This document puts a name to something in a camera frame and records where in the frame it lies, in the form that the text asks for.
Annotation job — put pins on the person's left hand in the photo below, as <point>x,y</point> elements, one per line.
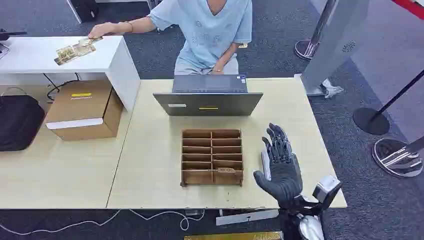
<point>217,72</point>

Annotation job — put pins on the person's right hand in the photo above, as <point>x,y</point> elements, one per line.
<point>99,30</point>

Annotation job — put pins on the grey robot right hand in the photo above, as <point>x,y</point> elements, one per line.
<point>285,179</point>

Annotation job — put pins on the stack of printed cards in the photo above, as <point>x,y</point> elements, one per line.
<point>74,52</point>

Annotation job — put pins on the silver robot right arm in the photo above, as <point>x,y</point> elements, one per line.
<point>309,228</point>

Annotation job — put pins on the grey card reader device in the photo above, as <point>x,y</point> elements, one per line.
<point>266,165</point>

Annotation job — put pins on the black cabinet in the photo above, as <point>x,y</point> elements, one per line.
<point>84,10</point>

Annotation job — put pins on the grey laptop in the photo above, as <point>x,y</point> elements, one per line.
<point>208,104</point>

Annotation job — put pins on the person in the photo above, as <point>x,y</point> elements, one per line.
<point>207,33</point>

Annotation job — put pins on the silver metal plate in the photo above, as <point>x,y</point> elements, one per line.
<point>246,217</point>

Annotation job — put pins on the card in wooden slot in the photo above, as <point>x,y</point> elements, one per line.
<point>226,170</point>

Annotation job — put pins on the white desk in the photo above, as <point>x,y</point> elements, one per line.
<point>39,54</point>

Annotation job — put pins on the wooden card box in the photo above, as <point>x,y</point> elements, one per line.
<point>212,159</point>

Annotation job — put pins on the gold panel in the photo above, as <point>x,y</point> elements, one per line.
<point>232,236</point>

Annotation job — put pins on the brown cardboard box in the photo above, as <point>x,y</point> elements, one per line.
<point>82,109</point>

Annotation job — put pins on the chrome stanchion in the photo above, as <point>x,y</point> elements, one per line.
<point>397,159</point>
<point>306,49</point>

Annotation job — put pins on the grey power adapter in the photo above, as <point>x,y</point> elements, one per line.
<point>194,212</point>

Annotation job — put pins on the white plastic wrap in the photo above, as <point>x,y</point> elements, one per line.
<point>331,89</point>

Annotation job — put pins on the black stanchion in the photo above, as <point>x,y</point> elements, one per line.
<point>371,121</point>

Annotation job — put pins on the grey gate pillar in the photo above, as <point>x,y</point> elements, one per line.
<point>334,43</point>

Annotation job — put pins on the black bag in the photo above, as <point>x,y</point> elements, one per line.
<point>18,122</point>

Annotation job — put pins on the red barrier belt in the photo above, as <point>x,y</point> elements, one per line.
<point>410,7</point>

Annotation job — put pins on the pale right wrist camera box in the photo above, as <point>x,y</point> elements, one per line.
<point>326,190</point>

